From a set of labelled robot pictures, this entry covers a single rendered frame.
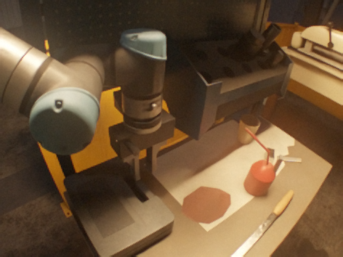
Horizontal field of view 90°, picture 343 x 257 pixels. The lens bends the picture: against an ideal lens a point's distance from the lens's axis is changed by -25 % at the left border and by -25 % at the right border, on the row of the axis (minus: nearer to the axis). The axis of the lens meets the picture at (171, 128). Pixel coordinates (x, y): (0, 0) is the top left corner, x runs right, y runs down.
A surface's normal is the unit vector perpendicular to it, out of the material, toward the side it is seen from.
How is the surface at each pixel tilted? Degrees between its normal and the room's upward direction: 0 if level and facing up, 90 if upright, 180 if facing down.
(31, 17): 90
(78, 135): 90
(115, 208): 0
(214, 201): 11
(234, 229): 0
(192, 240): 0
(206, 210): 27
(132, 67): 79
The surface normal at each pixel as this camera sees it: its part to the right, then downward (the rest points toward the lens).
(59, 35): 0.61, 0.52
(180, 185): 0.07, -0.79
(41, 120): 0.19, 0.61
